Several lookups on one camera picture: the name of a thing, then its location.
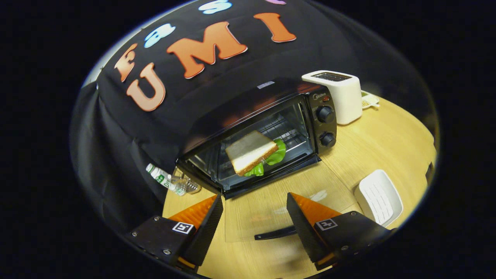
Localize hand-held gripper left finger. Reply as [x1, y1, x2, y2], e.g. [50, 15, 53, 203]
[124, 194, 224, 272]

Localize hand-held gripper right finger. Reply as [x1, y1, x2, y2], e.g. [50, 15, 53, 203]
[287, 192, 392, 271]

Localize toast sandwich with lettuce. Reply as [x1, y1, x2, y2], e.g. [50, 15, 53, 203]
[225, 130, 287, 177]

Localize black toaster oven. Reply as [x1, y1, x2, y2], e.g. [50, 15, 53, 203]
[176, 77, 357, 243]

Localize white pop-up toaster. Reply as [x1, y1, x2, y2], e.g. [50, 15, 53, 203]
[301, 70, 363, 125]

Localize white bottle with green label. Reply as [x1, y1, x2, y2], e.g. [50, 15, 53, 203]
[146, 163, 187, 196]

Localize white plastic tray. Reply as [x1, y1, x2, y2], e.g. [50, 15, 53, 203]
[354, 169, 404, 227]

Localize small white dish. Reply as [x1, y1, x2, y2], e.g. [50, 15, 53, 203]
[361, 90, 381, 110]

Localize metal wire basket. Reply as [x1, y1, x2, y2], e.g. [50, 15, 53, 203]
[170, 167, 202, 195]

